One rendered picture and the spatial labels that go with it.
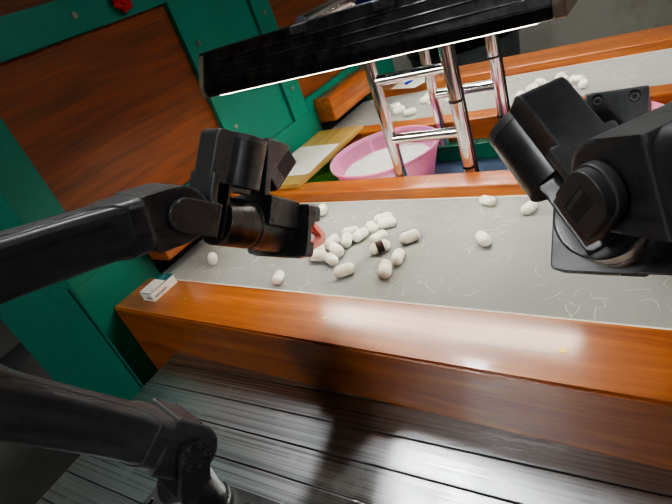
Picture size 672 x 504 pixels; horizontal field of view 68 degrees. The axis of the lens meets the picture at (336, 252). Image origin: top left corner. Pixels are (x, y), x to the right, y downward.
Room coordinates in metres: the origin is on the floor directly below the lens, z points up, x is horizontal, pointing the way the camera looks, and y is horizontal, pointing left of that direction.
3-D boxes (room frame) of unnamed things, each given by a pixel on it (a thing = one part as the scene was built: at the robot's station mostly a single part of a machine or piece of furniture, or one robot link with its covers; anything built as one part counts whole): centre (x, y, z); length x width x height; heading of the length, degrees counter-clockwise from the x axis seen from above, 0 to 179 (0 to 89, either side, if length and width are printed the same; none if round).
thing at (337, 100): (1.55, -0.22, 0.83); 0.30 x 0.06 x 0.07; 138
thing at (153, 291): (0.85, 0.34, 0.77); 0.06 x 0.04 x 0.02; 138
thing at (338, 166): (1.12, -0.19, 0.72); 0.27 x 0.27 x 0.10
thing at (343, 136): (1.26, -0.03, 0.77); 0.33 x 0.15 x 0.01; 138
